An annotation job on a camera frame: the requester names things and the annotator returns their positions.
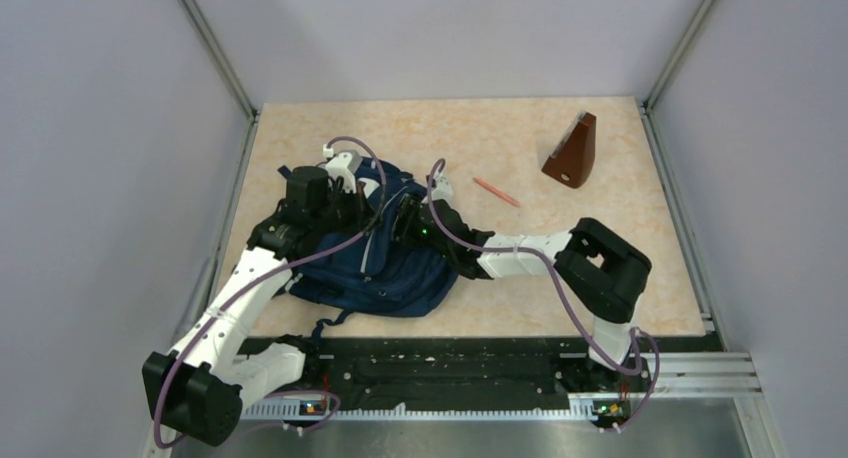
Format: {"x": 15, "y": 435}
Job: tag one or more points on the brown wooden metronome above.
{"x": 573, "y": 159}

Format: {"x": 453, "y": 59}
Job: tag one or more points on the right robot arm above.
{"x": 598, "y": 275}

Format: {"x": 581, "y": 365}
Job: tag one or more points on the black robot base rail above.
{"x": 462, "y": 374}

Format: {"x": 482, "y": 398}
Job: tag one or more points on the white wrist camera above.
{"x": 440, "y": 188}
{"x": 342, "y": 165}

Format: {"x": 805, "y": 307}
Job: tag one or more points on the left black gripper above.
{"x": 364, "y": 214}

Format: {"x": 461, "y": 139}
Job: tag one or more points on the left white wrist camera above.
{"x": 342, "y": 165}

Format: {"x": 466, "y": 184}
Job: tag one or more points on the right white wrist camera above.
{"x": 440, "y": 188}

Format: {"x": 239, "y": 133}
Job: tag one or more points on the pink pen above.
{"x": 496, "y": 192}

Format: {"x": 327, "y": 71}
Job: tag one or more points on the navy blue student backpack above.
{"x": 367, "y": 273}

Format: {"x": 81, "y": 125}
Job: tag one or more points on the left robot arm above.
{"x": 199, "y": 389}

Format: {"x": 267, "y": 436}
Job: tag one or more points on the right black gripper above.
{"x": 406, "y": 215}

